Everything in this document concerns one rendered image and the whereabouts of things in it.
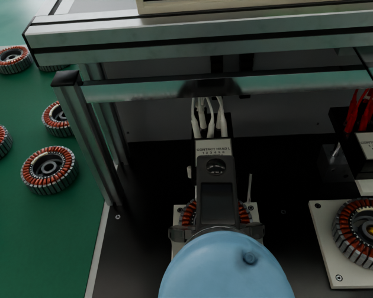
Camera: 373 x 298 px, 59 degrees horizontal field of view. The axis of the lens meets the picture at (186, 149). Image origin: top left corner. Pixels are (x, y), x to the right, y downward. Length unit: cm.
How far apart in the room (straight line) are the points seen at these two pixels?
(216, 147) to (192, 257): 34
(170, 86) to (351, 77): 23
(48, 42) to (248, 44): 24
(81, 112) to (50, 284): 31
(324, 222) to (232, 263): 45
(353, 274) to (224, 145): 27
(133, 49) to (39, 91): 63
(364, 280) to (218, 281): 43
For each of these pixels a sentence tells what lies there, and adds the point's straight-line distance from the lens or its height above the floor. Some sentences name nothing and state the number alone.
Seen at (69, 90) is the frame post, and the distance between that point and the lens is 46.
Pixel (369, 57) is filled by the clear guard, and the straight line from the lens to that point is 45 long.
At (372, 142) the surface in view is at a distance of 56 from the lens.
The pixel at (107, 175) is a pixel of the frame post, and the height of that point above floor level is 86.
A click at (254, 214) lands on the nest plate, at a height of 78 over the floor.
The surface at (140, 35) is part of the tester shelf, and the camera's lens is 41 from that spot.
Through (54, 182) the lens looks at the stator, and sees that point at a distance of 72.
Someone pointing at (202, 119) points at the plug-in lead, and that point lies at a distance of 55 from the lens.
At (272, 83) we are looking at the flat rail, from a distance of 45.
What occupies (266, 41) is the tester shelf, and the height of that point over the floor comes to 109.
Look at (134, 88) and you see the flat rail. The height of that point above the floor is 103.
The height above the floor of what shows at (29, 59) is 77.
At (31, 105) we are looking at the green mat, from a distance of 99.
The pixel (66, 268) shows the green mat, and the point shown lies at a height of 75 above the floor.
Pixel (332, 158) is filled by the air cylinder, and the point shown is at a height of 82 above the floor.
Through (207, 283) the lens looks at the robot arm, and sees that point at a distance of 18.
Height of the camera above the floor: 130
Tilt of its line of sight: 48 degrees down
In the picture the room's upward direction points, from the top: 7 degrees counter-clockwise
